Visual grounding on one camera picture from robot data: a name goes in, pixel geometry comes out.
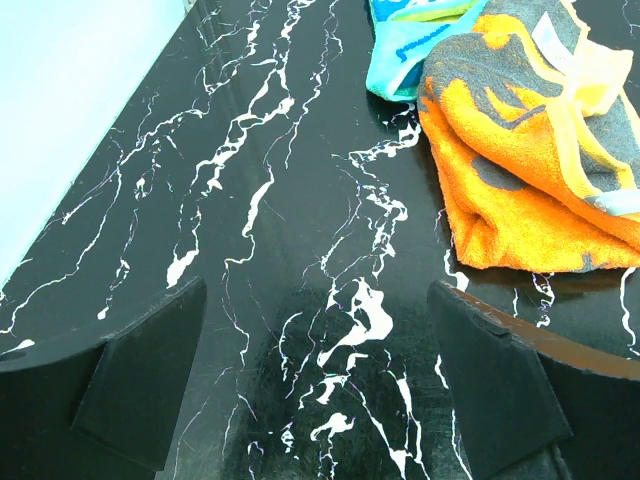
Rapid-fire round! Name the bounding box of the orange and grey towel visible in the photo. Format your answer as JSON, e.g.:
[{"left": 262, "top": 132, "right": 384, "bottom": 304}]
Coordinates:
[{"left": 418, "top": 1, "right": 639, "bottom": 273}]

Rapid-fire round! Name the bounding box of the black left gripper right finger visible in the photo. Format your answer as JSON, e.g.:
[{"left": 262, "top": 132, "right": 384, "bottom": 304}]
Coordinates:
[{"left": 427, "top": 281, "right": 639, "bottom": 479}]

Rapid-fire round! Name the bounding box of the teal and blue towel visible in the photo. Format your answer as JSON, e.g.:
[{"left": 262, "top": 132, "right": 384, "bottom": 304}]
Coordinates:
[{"left": 365, "top": 0, "right": 486, "bottom": 102}]

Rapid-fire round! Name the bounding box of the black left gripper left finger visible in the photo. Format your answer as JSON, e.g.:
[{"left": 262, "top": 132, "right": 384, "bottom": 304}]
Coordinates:
[{"left": 1, "top": 277, "right": 207, "bottom": 479}]

